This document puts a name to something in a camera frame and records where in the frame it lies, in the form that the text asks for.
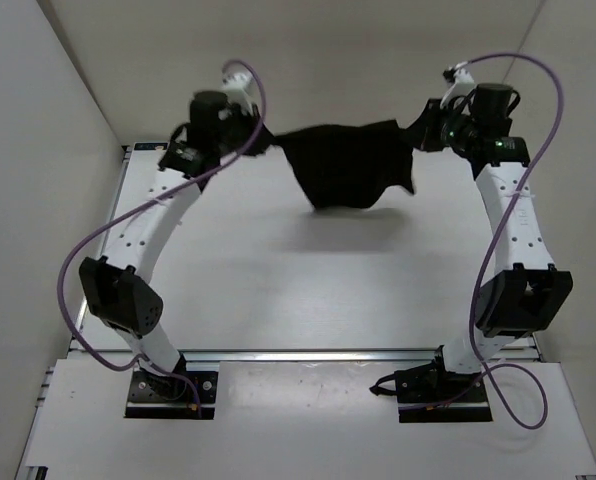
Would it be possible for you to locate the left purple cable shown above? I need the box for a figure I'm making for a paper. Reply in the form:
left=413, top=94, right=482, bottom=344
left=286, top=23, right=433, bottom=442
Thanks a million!
left=57, top=59, right=268, bottom=419

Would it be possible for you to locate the left blue table label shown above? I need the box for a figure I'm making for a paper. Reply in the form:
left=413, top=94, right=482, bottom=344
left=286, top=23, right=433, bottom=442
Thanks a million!
left=133, top=142, right=168, bottom=151

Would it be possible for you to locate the aluminium table rail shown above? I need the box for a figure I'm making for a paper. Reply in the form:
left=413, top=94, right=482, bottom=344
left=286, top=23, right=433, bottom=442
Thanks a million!
left=67, top=349, right=544, bottom=365

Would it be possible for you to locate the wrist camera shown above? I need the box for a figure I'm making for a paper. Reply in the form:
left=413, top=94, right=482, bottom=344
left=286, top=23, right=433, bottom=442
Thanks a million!
left=221, top=71, right=253, bottom=113
left=440, top=62, right=476, bottom=109

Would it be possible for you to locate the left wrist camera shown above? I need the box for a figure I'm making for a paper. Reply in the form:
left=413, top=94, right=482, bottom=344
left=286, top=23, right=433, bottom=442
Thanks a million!
left=221, top=71, right=253, bottom=113

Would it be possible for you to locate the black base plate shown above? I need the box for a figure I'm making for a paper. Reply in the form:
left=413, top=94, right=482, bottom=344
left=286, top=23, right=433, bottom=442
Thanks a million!
left=124, top=369, right=219, bottom=420
left=369, top=362, right=493, bottom=424

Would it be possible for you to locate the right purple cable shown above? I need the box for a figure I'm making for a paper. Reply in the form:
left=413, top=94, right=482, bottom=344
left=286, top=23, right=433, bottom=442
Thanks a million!
left=397, top=52, right=565, bottom=430

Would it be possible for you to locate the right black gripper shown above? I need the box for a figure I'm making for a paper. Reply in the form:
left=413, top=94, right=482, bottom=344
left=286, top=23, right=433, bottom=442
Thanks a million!
left=398, top=101, right=478, bottom=155

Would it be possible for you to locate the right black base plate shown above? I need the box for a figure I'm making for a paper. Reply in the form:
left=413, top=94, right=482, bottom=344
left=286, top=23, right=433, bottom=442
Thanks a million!
left=369, top=362, right=493, bottom=424

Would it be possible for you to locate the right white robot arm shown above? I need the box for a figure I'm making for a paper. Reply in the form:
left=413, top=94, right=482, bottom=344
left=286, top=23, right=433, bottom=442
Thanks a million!
left=421, top=81, right=573, bottom=401

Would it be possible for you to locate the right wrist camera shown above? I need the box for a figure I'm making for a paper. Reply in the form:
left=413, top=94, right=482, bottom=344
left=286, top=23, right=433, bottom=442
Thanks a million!
left=440, top=62, right=476, bottom=109

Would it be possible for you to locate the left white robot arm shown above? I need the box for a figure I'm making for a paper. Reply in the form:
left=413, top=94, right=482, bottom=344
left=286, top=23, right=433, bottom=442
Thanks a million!
left=79, top=86, right=261, bottom=398

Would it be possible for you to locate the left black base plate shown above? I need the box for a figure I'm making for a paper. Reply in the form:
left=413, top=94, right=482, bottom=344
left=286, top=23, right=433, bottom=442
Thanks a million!
left=124, top=369, right=219, bottom=420

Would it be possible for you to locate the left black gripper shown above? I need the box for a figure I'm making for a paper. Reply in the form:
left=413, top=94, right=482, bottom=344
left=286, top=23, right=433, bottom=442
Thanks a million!
left=222, top=100, right=280, bottom=154

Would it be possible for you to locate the purple cable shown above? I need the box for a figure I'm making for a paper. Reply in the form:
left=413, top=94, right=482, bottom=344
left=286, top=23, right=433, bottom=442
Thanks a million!
left=397, top=52, right=565, bottom=430
left=57, top=59, right=268, bottom=419

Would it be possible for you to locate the black skirt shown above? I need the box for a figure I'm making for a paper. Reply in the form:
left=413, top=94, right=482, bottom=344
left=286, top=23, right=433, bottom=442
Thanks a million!
left=274, top=120, right=415, bottom=210

